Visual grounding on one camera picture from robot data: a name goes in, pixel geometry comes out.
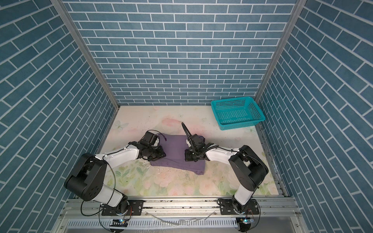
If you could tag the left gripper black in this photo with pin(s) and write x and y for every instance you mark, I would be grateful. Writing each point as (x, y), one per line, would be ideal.
(161, 154)

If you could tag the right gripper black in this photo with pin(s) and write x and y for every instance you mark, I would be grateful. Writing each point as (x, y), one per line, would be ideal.
(187, 156)

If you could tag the purple trousers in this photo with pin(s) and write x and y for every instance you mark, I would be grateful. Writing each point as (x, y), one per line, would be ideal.
(174, 148)

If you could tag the teal plastic basket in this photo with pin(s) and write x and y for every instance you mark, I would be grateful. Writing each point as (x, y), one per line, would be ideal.
(236, 113)

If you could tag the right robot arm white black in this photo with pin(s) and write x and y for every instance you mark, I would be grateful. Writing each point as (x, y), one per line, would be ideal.
(249, 169)

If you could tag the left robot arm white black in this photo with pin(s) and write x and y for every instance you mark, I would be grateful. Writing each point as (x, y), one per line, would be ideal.
(86, 179)

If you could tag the white vent grille strip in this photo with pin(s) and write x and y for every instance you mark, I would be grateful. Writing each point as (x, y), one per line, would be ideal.
(153, 223)

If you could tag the left circuit board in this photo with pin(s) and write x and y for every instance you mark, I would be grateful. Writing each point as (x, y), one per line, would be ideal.
(119, 223)

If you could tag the circuit board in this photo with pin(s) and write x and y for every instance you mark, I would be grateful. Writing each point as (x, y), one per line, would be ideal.
(119, 223)
(245, 220)

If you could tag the right circuit board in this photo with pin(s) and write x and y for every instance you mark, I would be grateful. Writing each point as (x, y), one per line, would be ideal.
(245, 220)

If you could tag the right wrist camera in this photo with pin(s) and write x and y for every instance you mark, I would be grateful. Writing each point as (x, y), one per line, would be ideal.
(197, 142)

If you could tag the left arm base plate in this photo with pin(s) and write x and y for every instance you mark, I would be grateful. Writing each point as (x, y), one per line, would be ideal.
(125, 208)

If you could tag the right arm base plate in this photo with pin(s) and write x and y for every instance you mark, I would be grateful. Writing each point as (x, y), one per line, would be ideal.
(233, 207)

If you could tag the aluminium front rail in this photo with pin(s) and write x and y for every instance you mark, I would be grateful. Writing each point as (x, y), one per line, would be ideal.
(276, 206)

